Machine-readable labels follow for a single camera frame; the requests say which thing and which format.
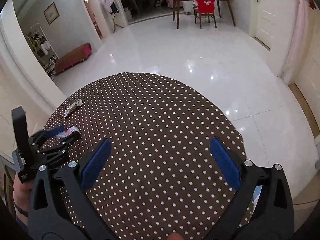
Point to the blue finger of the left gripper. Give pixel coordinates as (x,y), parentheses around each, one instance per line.
(55,131)

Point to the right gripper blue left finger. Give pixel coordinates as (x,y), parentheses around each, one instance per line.
(92,164)

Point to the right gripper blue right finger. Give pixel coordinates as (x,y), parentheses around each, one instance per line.
(228,161)

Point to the red white small wrapper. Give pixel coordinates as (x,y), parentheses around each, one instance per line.
(67,132)

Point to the person's left hand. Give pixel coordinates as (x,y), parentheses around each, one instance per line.
(21,198)

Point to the crumpled white paper wrapper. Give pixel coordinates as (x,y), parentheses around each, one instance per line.
(78,103)

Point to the brown polka dot tablecloth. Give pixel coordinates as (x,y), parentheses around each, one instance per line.
(160,177)

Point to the red brown bench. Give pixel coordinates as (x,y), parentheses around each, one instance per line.
(79,54)

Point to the white clothes rack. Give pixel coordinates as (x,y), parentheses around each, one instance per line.
(42,49)

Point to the pink curtain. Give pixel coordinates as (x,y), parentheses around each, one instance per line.
(299,43)

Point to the pink jacket on stand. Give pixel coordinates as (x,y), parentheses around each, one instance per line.
(110,6)

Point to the white far door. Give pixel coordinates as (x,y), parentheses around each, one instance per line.
(265,22)

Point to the chair with red cover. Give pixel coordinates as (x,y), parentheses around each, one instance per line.
(204,8)

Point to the dark wooden desk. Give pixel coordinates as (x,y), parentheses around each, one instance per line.
(176,9)

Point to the red bow curtain tie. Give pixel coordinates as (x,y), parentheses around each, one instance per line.
(312,4)

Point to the framed wall picture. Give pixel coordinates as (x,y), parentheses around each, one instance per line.
(51,13)

